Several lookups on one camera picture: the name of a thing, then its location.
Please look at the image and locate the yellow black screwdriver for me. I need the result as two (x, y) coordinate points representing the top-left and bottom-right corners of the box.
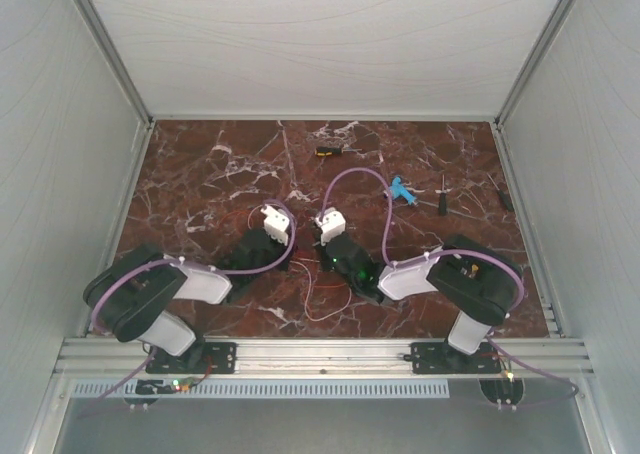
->
(314, 146), (359, 157)

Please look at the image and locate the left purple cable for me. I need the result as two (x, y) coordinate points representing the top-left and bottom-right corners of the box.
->
(77, 199), (297, 419)

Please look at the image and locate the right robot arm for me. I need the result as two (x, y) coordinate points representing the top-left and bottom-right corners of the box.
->
(316, 233), (525, 374)

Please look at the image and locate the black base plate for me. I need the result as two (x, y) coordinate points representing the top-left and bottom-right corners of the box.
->
(399, 341), (502, 375)
(145, 341), (237, 375)

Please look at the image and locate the orange wire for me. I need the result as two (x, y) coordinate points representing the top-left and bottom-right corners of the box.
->
(219, 211), (256, 228)

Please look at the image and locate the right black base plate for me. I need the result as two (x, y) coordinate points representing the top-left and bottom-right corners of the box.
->
(399, 341), (502, 375)

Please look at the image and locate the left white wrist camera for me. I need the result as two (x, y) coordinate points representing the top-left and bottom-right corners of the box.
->
(260, 204), (294, 247)

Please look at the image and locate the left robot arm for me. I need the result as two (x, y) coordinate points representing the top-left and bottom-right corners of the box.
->
(83, 226), (293, 373)

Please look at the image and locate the red wire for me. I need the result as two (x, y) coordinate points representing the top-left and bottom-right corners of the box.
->
(294, 251), (351, 290)

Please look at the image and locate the black screwdriver far right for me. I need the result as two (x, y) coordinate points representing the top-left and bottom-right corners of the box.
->
(488, 174), (515, 212)

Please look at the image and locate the black handle screwdriver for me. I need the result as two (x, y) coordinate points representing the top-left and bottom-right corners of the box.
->
(437, 175), (449, 216)

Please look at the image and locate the slotted grey cable duct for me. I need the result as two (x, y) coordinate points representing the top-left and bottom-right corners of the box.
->
(69, 378), (451, 400)

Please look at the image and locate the aluminium front rail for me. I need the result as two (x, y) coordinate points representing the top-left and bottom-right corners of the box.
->
(54, 338), (594, 379)

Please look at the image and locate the blue plastic tool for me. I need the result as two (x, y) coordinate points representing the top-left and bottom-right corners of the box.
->
(384, 176), (418, 206)

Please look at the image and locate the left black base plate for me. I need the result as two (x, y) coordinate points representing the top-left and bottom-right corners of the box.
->
(145, 341), (237, 375)

